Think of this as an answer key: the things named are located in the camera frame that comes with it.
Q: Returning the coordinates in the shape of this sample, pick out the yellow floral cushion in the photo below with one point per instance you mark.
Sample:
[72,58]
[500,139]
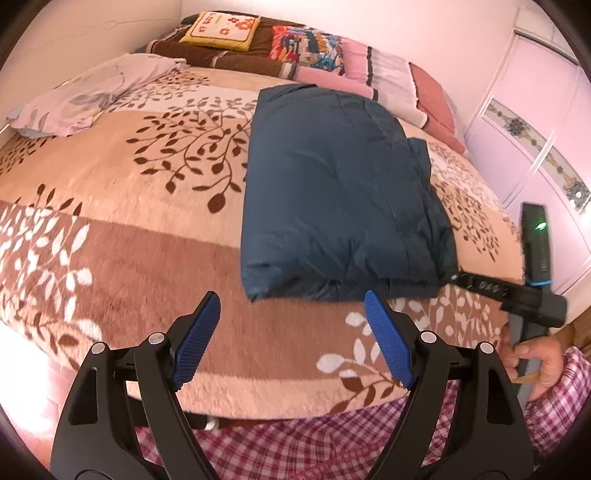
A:
[221,30]

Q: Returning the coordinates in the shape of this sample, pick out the pink striped pillow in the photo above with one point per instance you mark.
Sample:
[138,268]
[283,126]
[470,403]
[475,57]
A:
[388,69]

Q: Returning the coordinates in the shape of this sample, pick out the dark blue puffer jacket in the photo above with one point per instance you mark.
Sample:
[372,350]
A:
[332,194]

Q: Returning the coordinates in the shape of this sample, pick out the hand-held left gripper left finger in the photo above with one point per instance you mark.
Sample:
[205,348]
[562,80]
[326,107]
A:
[198,341]

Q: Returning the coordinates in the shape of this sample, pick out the person's plaid clothing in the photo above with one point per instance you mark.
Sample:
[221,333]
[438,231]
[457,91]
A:
[300,443]

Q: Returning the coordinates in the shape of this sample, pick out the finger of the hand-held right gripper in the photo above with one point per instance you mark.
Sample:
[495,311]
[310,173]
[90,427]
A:
[480,282]

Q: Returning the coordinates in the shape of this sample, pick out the pale wardrobe with ornate trim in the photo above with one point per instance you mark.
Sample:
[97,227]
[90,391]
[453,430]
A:
[531,138]

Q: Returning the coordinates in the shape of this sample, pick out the white floral pillow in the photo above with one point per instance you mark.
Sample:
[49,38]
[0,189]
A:
[78,97]

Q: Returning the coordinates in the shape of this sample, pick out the person's right forearm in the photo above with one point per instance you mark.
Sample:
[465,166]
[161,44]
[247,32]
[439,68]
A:
[568,406]

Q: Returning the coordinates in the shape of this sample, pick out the salmon pink pillow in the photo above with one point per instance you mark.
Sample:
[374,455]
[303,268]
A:
[434,101]

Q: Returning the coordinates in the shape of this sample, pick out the colourful patterned cushion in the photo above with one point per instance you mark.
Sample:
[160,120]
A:
[304,46]

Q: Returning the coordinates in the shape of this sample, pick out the leaf-print beige blanket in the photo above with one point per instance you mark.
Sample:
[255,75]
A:
[115,240]

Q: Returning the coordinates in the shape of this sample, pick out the person's right hand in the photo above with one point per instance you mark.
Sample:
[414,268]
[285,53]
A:
[549,360]

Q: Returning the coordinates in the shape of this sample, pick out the brown striped bedding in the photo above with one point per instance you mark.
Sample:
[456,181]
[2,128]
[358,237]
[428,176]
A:
[231,57]

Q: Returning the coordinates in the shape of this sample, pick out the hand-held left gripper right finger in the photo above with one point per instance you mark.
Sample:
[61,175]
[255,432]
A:
[388,341]

